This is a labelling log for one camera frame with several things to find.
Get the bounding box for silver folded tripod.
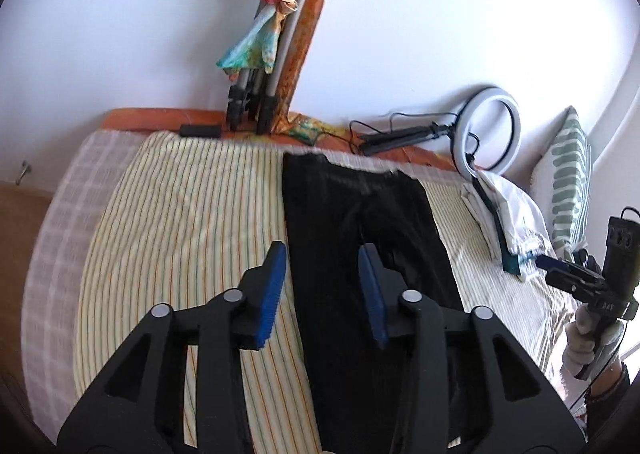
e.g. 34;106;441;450
227;0;331;135

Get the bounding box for yellow striped sheet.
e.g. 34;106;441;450
72;131;581;454

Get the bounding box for green striped cushion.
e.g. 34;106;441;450
529;105;593;250

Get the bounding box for white folded garment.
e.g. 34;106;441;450
460;170;548;255

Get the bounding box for black trousers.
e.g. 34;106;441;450
281;151;466;454

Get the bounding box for black power adapter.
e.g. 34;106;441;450
179;124;221;138

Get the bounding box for person's right hand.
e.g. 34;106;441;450
561;306;626;377

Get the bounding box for colourful scarf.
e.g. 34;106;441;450
216;0;321;75

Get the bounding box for orange patterned cloth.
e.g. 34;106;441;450
272;0;341;145

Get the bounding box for orange floral bed sheet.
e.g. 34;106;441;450
102;107;481;172

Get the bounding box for person's right forearm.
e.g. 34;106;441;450
582;364;632;440

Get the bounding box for white ring light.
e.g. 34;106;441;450
450;85;522;180

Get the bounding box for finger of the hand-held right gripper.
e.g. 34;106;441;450
535;254;576;277

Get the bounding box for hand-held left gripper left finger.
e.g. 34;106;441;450
56;240;288;454

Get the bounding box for black ring light stand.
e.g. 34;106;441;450
359;121;458;157

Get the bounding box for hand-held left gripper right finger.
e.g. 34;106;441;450
357;243;586;454

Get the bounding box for white printed garment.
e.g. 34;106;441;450
515;234;553;282

